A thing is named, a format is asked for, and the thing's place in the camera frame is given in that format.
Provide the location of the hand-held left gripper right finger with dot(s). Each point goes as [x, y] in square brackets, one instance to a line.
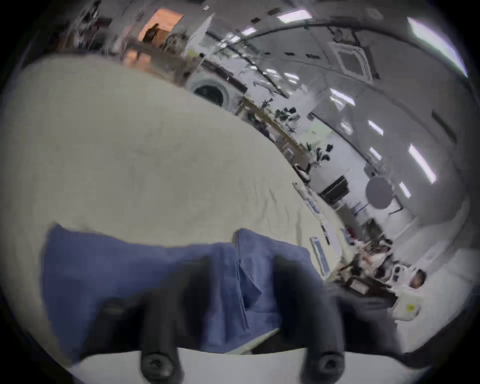
[307, 311]

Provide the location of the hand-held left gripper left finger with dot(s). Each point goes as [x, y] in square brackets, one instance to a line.
[165, 311]

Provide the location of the dark blue shirt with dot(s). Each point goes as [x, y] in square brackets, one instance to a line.
[150, 270]

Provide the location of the bed with beige sheet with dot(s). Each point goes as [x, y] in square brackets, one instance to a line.
[131, 150]

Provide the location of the white washing machine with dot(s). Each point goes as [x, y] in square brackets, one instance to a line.
[210, 87]

